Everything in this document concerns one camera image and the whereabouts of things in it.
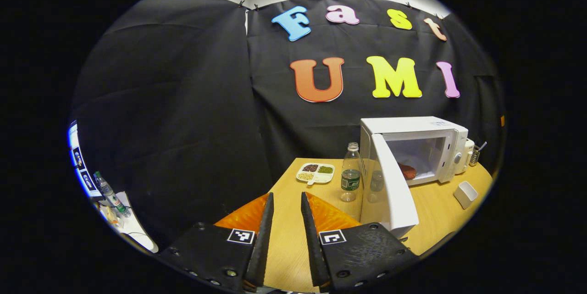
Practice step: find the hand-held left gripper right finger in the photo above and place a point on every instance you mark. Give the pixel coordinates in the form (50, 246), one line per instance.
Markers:
(312, 248)

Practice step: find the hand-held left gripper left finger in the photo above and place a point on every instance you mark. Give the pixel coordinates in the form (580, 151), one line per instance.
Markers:
(265, 248)

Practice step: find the brown meat piece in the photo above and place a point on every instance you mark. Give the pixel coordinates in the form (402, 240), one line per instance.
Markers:
(408, 172)

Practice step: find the white microwave oven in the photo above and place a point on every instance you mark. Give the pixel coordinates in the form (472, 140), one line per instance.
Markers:
(412, 125)

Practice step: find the white divided plate with beans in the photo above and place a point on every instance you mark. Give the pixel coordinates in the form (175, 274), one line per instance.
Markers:
(315, 174)

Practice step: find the clear plastic water bottle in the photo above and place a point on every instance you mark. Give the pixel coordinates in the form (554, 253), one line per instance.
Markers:
(351, 179)

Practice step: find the white side desk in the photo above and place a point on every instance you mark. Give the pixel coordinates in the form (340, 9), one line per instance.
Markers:
(135, 230)

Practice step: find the white rectangular tray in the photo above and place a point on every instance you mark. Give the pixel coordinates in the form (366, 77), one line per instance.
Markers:
(465, 193)

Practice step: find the green label water bottle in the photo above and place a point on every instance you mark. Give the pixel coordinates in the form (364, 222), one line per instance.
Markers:
(110, 195)

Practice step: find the white toaster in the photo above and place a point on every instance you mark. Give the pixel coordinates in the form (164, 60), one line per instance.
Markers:
(467, 152)

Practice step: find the metal mesh holder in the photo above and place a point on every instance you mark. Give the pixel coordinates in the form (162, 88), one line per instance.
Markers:
(474, 157)

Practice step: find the metal spoon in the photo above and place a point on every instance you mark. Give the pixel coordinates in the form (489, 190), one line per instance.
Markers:
(482, 146)

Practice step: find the computer monitor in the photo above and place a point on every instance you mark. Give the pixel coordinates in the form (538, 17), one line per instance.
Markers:
(78, 161)

